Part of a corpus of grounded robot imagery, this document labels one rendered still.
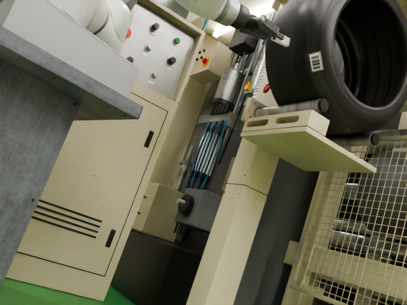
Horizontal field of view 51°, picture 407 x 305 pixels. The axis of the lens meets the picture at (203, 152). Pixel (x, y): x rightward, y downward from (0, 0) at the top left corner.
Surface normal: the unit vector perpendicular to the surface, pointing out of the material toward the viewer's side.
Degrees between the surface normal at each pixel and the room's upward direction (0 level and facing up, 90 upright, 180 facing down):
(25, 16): 90
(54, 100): 90
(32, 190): 90
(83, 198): 90
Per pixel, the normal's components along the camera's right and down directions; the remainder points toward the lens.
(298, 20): -0.82, -0.30
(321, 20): -0.26, -0.23
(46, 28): 0.63, 0.05
